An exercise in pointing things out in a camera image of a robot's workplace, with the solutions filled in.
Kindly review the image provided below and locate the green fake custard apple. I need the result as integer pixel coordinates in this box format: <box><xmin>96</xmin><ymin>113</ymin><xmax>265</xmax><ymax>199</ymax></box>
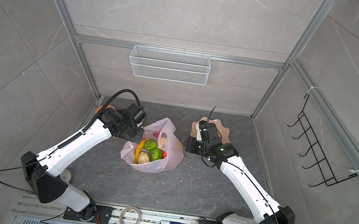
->
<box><xmin>144</xmin><ymin>139</ymin><xmax>158</xmax><ymax>152</ymax></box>

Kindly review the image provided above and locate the white wire mesh basket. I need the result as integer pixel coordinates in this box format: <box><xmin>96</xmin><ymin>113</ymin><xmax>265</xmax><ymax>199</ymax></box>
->
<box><xmin>129</xmin><ymin>45</ymin><xmax>212</xmax><ymax>86</ymax></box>

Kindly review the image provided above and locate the roll of clear tape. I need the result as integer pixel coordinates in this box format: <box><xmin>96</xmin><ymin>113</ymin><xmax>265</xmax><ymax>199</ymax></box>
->
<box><xmin>118</xmin><ymin>206</ymin><xmax>142</xmax><ymax>224</ymax></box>

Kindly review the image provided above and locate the orange shark plush toy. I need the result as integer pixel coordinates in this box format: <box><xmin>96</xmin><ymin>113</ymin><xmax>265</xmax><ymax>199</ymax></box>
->
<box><xmin>95</xmin><ymin>104</ymin><xmax>115</xmax><ymax>114</ymax></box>

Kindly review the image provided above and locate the pink plastic bag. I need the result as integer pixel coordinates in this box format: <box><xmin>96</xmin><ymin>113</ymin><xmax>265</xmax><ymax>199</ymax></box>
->
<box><xmin>120</xmin><ymin>118</ymin><xmax>184</xmax><ymax>173</ymax></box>

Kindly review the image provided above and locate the yellow fake banana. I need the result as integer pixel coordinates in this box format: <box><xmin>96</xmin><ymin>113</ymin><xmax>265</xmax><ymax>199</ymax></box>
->
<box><xmin>134</xmin><ymin>140</ymin><xmax>145</xmax><ymax>164</ymax></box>

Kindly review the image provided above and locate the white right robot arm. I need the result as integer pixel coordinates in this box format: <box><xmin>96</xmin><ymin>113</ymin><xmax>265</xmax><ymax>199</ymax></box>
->
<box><xmin>184</xmin><ymin>118</ymin><xmax>295</xmax><ymax>224</ymax></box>

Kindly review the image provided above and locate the pink scalloped plastic bowl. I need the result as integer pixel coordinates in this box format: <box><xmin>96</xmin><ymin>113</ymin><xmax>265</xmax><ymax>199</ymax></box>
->
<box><xmin>190</xmin><ymin>117</ymin><xmax>230</xmax><ymax>144</ymax></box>

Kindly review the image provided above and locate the black wire hook rack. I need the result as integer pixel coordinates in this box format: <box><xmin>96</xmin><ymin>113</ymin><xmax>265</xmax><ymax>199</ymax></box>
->
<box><xmin>287</xmin><ymin>94</ymin><xmax>358</xmax><ymax>188</ymax></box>

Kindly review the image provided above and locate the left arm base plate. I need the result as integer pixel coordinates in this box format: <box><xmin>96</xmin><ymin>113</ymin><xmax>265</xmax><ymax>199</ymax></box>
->
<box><xmin>63</xmin><ymin>205</ymin><xmax>114</xmax><ymax>224</ymax></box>

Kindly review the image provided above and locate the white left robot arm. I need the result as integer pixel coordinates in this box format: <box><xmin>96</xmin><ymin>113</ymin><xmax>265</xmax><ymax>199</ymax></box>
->
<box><xmin>21</xmin><ymin>103</ymin><xmax>146</xmax><ymax>221</ymax></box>

